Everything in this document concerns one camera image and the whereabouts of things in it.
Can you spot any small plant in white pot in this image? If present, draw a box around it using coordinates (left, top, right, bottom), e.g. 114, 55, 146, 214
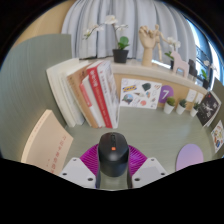
175, 98, 188, 116
163, 96, 176, 115
189, 102, 200, 118

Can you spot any pink wooden horse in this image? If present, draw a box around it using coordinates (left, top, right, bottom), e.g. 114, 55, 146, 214
170, 50, 190, 78

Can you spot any purple round mouse pad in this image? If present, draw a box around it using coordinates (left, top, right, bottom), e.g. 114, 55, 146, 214
175, 143, 205, 172

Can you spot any beige book with red text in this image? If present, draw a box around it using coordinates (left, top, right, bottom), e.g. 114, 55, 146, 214
20, 109, 74, 176

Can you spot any white book with red label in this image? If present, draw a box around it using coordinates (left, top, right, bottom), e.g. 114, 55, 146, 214
79, 74, 107, 129

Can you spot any food sticker sheet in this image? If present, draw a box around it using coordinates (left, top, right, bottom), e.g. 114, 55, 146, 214
210, 119, 224, 154

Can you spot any black wooden horse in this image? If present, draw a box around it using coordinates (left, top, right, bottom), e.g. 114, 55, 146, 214
187, 58, 198, 78

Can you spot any purple round number sign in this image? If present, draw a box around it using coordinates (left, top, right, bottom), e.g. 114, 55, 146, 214
158, 84, 175, 104

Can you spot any white sticker sheet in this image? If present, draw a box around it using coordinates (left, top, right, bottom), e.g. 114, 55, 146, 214
119, 78, 163, 110

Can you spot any window with dark frame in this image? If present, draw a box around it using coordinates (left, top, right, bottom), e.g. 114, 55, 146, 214
186, 16, 224, 78

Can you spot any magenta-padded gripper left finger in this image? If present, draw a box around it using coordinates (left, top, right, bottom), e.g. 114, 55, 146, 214
59, 144, 101, 189

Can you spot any thin white book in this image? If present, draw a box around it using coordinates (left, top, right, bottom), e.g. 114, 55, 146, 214
58, 68, 86, 126

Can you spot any grey-green desk partition panel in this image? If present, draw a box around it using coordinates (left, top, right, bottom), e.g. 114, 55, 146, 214
209, 77, 224, 131
0, 33, 73, 161

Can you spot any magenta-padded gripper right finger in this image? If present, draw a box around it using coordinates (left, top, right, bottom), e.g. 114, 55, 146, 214
126, 144, 169, 189

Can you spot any black computer mouse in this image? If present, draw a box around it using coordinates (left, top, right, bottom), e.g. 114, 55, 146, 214
97, 131, 130, 177

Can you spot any white orchid in black pot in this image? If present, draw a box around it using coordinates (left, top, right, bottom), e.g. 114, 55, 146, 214
83, 14, 131, 64
199, 59, 214, 90
164, 36, 182, 69

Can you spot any photo-covered white book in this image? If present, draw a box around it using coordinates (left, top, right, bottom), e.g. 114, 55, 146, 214
96, 59, 121, 130

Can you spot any wooden hand model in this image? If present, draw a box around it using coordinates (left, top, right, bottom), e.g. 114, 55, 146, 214
138, 25, 158, 68

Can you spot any wooden desk back shelf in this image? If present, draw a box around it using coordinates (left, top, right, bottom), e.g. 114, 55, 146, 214
111, 58, 214, 111

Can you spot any white wall socket plate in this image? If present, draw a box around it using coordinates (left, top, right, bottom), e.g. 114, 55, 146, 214
194, 92, 205, 104
185, 88, 198, 103

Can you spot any grey curtain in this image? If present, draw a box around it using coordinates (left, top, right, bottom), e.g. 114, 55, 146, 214
61, 0, 198, 63

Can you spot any brown book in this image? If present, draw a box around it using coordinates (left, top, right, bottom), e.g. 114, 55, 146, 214
66, 64, 101, 129

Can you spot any thick white book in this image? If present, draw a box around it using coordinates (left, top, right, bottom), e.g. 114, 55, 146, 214
45, 63, 79, 128

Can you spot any black book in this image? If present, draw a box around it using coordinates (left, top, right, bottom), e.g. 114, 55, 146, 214
195, 90, 222, 128

